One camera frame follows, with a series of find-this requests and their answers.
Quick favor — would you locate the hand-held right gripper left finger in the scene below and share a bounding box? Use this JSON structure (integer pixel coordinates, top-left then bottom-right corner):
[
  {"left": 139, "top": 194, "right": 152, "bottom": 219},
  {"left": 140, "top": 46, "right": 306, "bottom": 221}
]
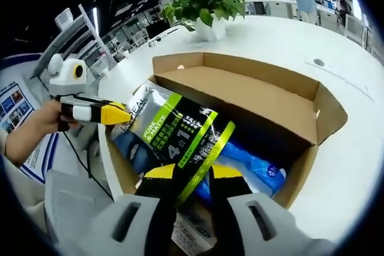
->
[{"left": 85, "top": 164, "right": 179, "bottom": 256}]

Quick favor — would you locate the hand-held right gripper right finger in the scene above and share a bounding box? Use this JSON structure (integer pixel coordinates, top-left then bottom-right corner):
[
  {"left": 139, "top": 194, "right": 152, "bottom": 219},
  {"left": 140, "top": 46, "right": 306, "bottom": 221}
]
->
[{"left": 209, "top": 164, "right": 301, "bottom": 256}]

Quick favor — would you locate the small white carton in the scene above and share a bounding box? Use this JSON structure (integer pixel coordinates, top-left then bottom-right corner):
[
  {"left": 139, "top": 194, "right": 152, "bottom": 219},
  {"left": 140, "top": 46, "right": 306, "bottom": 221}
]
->
[{"left": 170, "top": 201, "right": 219, "bottom": 253}]

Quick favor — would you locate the blue soft wipes packet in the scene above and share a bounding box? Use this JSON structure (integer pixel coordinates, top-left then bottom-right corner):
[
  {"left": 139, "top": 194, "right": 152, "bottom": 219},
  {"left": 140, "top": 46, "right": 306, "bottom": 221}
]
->
[{"left": 191, "top": 138, "right": 288, "bottom": 200}]

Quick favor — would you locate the black green soft packet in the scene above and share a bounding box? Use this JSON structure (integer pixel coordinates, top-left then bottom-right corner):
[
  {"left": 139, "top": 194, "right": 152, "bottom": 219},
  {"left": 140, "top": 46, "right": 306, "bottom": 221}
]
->
[{"left": 109, "top": 81, "right": 237, "bottom": 209}]

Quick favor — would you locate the brown cardboard shoe box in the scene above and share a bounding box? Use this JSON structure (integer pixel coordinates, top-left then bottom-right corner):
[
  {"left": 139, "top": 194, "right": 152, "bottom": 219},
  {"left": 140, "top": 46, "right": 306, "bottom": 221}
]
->
[{"left": 106, "top": 51, "right": 349, "bottom": 210}]

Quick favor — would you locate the person's left hand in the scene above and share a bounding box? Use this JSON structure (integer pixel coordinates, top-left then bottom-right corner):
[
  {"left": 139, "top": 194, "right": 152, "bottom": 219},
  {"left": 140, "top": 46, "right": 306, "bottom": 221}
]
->
[{"left": 29, "top": 100, "right": 82, "bottom": 134}]

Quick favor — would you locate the grey metal shelf rack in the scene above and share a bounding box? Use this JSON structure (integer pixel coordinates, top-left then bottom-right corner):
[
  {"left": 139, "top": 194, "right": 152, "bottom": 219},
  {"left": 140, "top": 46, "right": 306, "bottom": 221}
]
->
[{"left": 32, "top": 4, "right": 118, "bottom": 80}]

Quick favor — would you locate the green potted plant white pot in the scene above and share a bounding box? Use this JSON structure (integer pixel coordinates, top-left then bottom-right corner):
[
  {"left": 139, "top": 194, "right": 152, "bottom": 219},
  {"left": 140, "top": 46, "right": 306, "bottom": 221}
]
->
[{"left": 160, "top": 0, "right": 247, "bottom": 42}]

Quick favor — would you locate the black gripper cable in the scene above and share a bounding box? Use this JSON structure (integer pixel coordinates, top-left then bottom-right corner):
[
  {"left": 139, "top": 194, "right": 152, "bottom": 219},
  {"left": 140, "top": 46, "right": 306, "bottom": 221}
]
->
[{"left": 61, "top": 131, "right": 115, "bottom": 201}]

